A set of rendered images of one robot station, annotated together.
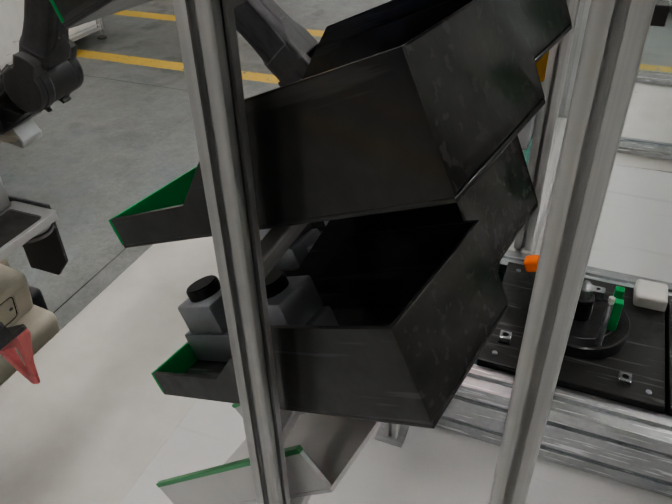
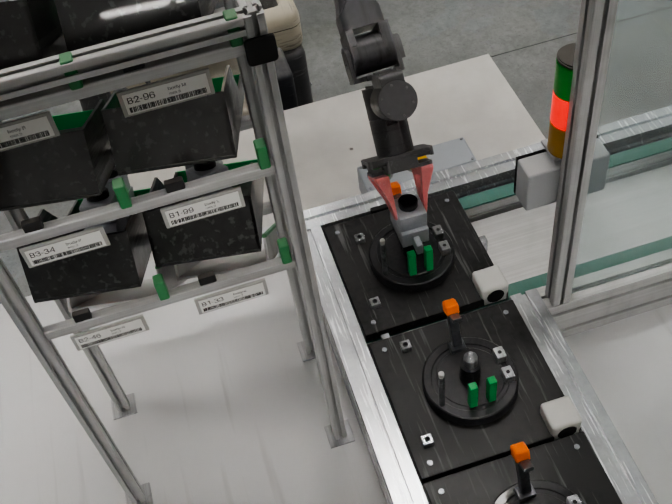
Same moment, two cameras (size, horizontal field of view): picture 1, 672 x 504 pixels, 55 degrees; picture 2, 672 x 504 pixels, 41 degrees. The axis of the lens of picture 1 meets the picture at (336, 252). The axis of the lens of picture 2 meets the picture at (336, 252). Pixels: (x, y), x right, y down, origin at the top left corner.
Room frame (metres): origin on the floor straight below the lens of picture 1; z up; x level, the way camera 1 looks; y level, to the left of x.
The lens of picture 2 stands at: (0.18, -0.84, 2.14)
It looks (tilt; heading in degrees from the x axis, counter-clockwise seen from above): 50 degrees down; 57
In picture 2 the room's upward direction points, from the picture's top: 9 degrees counter-clockwise
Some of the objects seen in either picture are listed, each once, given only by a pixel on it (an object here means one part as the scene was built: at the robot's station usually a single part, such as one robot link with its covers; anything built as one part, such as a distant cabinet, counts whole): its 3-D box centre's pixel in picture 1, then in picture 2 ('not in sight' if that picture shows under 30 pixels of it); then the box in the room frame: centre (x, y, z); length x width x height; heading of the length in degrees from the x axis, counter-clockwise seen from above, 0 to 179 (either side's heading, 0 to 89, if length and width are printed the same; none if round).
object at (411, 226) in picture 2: not in sight; (410, 220); (0.78, -0.13, 1.08); 0.08 x 0.04 x 0.07; 66
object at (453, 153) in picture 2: not in sight; (417, 174); (0.96, 0.05, 0.93); 0.21 x 0.07 x 0.06; 157
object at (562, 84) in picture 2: not in sight; (575, 74); (0.92, -0.30, 1.38); 0.05 x 0.05 x 0.05
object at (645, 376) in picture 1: (582, 302); (470, 368); (0.69, -0.35, 1.01); 0.24 x 0.24 x 0.13; 67
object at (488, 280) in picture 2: not in sight; (490, 285); (0.84, -0.24, 0.97); 0.05 x 0.05 x 0.04; 67
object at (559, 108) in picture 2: not in sight; (571, 105); (0.92, -0.30, 1.33); 0.05 x 0.05 x 0.05
